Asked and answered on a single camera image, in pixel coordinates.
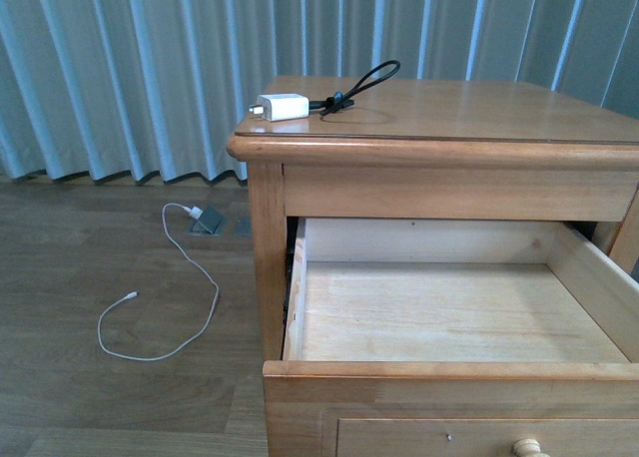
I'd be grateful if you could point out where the white charger with black cable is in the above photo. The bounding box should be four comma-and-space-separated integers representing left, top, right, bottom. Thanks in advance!
249, 60, 401, 122

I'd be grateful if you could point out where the wooden drawer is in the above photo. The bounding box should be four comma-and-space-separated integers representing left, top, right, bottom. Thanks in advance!
263, 219, 638, 456

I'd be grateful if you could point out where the wooden nightstand cabinet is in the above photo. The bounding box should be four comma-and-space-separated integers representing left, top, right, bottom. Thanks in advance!
228, 79, 638, 360

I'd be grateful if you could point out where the metal floor socket box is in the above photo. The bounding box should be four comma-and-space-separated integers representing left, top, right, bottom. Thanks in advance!
186, 207, 252, 236

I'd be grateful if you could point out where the pale green pleated curtain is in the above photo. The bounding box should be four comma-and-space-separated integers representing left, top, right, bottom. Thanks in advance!
1, 0, 638, 180

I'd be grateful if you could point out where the white cable on floor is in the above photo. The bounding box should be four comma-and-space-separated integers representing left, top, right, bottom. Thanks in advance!
97, 203, 221, 362

